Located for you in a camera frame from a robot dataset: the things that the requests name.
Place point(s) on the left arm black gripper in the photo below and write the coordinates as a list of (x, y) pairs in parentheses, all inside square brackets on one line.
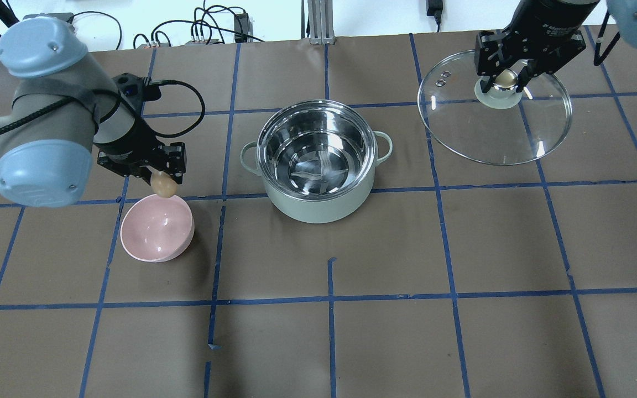
[(132, 142)]

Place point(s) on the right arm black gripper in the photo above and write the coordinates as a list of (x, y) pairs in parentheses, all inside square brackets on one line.
[(549, 23)]

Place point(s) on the brown egg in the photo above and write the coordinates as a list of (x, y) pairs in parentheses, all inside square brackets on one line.
[(162, 184)]

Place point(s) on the glass pot lid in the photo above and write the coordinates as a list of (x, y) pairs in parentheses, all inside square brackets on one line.
[(501, 127)]

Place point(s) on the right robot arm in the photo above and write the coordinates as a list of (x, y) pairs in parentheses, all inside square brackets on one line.
[(560, 18)]

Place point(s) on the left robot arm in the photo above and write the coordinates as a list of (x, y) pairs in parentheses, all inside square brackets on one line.
[(68, 114)]

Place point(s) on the light green steel pot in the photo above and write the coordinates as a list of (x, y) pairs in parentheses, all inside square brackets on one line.
[(317, 160)]

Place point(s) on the pink bowl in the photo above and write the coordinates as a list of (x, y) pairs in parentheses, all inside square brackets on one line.
[(157, 229)]

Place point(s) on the aluminium frame post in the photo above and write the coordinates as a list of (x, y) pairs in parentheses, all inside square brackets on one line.
[(320, 21)]

